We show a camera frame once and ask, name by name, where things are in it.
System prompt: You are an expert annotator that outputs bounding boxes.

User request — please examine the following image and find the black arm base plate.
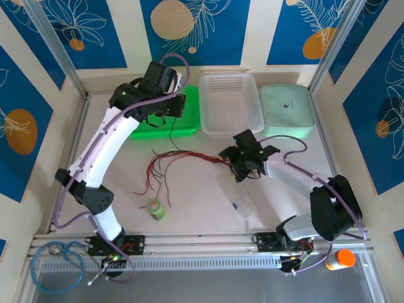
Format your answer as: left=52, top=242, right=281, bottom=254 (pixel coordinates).
left=254, top=232, right=313, bottom=253
left=87, top=235, right=146, bottom=256

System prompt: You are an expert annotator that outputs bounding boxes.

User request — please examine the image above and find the slotted grey cable duct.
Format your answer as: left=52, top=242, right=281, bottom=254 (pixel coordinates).
left=39, top=256, right=282, bottom=273

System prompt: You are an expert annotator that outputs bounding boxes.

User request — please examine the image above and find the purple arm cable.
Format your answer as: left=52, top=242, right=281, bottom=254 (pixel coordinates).
left=52, top=52, right=191, bottom=283
left=261, top=134, right=369, bottom=274

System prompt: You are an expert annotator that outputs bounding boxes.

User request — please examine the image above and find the grey metal panel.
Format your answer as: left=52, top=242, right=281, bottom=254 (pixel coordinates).
left=30, top=270, right=384, bottom=303

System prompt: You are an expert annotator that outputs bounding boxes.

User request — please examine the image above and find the blue stethoscope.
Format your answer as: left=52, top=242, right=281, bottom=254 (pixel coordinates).
left=30, top=241, right=110, bottom=293

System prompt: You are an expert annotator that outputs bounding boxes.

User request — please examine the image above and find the green plastic basket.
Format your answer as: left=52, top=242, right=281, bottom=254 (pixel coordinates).
left=128, top=85, right=202, bottom=141

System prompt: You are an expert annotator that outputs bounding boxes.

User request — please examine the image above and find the orange capped bottle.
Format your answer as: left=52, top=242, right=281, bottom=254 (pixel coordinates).
left=326, top=248, right=357, bottom=271

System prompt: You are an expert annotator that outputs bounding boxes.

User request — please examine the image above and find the bundle of red black wires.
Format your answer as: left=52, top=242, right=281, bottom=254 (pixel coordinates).
left=161, top=151, right=234, bottom=208
left=140, top=151, right=234, bottom=210

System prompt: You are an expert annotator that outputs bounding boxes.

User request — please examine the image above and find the pale green lidded container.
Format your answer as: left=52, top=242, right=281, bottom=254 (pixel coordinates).
left=260, top=83, right=316, bottom=140

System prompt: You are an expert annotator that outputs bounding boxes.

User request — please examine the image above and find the aluminium frame rail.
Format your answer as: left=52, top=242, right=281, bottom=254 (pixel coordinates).
left=27, top=227, right=375, bottom=263

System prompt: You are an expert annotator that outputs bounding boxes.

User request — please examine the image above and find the thin red wire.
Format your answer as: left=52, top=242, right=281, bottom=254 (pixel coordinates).
left=145, top=151, right=234, bottom=190
left=132, top=150, right=234, bottom=195

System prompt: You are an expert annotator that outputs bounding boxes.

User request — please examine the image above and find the small green jar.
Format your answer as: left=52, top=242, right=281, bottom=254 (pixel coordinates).
left=147, top=198, right=166, bottom=221

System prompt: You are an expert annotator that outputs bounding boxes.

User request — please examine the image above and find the aluminium frame post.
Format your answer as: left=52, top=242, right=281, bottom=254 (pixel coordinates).
left=307, top=0, right=364, bottom=93
left=23, top=0, right=91, bottom=99

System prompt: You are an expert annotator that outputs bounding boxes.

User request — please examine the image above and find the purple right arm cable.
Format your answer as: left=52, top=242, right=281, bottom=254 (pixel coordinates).
left=261, top=134, right=369, bottom=274

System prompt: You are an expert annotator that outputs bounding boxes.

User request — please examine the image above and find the white plastic basket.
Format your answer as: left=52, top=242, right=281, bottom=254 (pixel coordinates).
left=198, top=73, right=265, bottom=137

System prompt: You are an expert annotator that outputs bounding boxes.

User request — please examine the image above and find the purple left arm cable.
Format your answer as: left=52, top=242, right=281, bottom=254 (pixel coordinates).
left=52, top=52, right=191, bottom=283

